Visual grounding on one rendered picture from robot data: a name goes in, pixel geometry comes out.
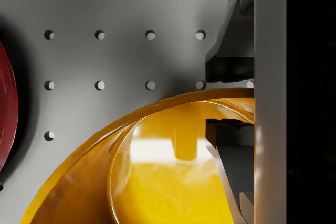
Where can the red plate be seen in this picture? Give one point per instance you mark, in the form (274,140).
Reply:
(8,113)

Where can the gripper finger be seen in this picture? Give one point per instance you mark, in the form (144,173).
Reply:
(236,155)
(231,69)

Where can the yellow bowl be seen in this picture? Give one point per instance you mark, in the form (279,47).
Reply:
(162,190)

